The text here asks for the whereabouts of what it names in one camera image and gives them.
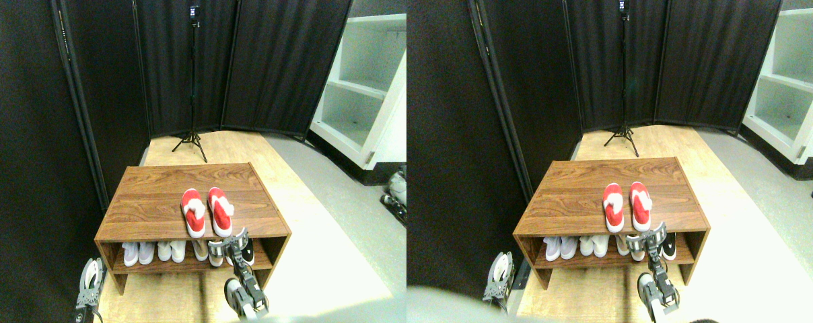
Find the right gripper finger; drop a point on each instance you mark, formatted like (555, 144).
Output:
(241, 242)
(659, 237)
(637, 244)
(219, 249)

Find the red shoe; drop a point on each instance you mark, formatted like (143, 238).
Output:
(220, 212)
(641, 207)
(614, 208)
(193, 214)

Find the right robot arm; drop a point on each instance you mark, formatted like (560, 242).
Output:
(248, 299)
(659, 293)

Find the black shoe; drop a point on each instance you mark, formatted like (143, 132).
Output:
(249, 254)
(672, 246)

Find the white shoe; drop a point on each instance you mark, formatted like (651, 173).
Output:
(178, 253)
(601, 246)
(164, 252)
(585, 246)

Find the pale lilac shoe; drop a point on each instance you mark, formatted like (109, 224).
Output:
(147, 254)
(567, 248)
(552, 250)
(130, 256)

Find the brown shoe rack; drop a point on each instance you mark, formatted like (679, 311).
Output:
(151, 202)
(568, 202)

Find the grey curtain stand foot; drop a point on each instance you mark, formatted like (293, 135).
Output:
(522, 282)

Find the white and black machine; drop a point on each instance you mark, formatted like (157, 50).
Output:
(398, 188)

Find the white shelf unit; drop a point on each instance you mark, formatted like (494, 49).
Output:
(783, 108)
(352, 114)

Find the black tripod stand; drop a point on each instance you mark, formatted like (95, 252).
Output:
(624, 67)
(194, 67)

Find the black curtain stand pole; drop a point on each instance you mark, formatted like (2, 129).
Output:
(501, 101)
(80, 101)

